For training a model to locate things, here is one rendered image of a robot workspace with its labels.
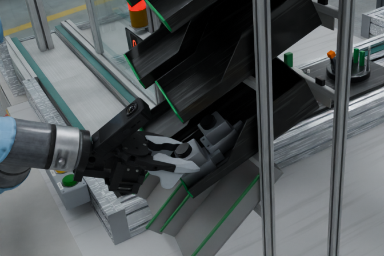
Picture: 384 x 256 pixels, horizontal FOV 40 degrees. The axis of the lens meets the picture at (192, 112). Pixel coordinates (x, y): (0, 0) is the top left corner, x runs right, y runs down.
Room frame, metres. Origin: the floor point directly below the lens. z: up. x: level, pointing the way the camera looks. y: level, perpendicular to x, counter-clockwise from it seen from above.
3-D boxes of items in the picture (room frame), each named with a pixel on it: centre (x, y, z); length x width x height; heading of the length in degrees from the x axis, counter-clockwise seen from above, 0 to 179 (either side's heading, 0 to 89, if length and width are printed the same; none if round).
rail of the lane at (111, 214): (1.37, 0.40, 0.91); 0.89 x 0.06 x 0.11; 26
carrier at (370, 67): (1.51, -0.53, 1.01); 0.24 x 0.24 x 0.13; 26
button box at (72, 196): (1.18, 0.37, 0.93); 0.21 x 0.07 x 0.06; 26
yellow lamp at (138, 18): (1.41, 0.12, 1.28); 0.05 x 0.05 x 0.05
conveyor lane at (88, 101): (1.47, 0.25, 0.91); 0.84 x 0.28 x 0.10; 26
